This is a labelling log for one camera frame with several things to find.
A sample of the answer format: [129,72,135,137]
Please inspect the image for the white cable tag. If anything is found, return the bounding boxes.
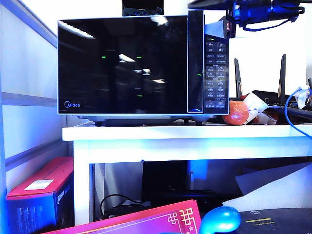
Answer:
[293,86,312,110]

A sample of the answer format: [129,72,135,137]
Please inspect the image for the orange fruit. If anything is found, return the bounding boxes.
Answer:
[222,99,250,126]

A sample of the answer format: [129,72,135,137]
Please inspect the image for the red and blue cardboard box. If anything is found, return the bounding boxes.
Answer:
[6,156,75,234]

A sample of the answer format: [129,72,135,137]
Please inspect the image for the pale grey board sheet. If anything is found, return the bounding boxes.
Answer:
[235,162,312,195]

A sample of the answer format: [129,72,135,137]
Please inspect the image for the grey framed office partition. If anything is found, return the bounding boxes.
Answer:
[0,0,68,234]

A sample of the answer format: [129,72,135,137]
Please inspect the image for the blue ethernet cable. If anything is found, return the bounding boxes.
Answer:
[284,87,312,137]

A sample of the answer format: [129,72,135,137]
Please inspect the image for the white foam sheet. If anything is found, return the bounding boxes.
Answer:
[221,185,312,213]

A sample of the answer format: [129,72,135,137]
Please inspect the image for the white paper cup whale print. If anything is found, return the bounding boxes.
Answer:
[241,92,269,124]

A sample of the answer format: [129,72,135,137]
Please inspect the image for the black box of blue roses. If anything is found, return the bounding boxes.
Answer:
[121,0,164,17]

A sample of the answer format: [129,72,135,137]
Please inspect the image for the magenta box with gold pattern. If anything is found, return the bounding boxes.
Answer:
[45,199,202,234]

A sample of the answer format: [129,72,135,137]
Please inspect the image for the glossy teal rounded object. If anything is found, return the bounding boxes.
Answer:
[199,206,242,234]

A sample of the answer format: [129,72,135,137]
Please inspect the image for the black flat electronics box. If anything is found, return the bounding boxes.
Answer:
[146,190,220,208]

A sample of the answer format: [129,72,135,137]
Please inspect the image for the black router with antennas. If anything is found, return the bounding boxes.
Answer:
[230,54,312,124]

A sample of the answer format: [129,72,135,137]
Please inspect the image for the black computer tower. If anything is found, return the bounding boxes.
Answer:
[142,160,189,203]

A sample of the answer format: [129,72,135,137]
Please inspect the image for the black power adapter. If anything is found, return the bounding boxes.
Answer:
[104,206,147,219]

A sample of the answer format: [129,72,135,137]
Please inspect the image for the black glass microwave door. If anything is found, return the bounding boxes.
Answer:
[57,10,205,115]

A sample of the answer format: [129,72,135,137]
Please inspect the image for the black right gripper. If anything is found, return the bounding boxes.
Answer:
[187,0,244,39]

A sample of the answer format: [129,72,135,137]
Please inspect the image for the white wooden table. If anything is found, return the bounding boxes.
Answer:
[62,124,312,226]

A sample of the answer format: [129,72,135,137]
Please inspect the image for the black box with yellow stripe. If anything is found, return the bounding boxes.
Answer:
[234,207,312,234]

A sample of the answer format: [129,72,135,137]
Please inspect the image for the red white snack packet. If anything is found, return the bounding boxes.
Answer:
[253,112,278,126]

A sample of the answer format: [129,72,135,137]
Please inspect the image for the black Midea microwave oven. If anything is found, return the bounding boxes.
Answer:
[57,15,230,127]

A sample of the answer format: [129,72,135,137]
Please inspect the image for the black power cable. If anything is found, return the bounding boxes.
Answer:
[99,194,147,219]

